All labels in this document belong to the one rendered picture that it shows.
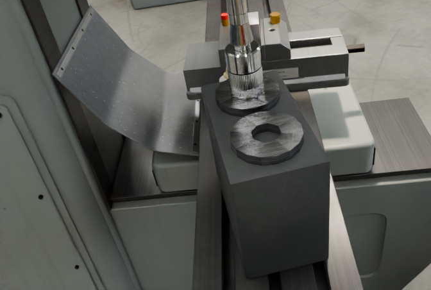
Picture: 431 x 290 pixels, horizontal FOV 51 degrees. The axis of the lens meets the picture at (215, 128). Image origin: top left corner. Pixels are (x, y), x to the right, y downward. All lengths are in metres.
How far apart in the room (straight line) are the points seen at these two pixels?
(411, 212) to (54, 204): 0.82
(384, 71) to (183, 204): 1.93
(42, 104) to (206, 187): 0.35
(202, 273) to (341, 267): 0.19
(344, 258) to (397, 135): 0.57
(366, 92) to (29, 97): 2.02
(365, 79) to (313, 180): 2.19
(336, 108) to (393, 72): 1.69
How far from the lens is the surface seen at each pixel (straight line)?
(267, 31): 0.99
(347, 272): 0.67
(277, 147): 0.54
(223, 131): 0.59
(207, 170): 0.82
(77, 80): 0.95
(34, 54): 0.88
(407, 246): 1.29
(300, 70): 0.98
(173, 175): 1.04
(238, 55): 0.59
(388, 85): 2.68
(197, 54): 1.03
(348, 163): 1.05
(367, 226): 1.21
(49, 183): 1.02
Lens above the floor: 1.47
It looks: 37 degrees down
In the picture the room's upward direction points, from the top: 10 degrees counter-clockwise
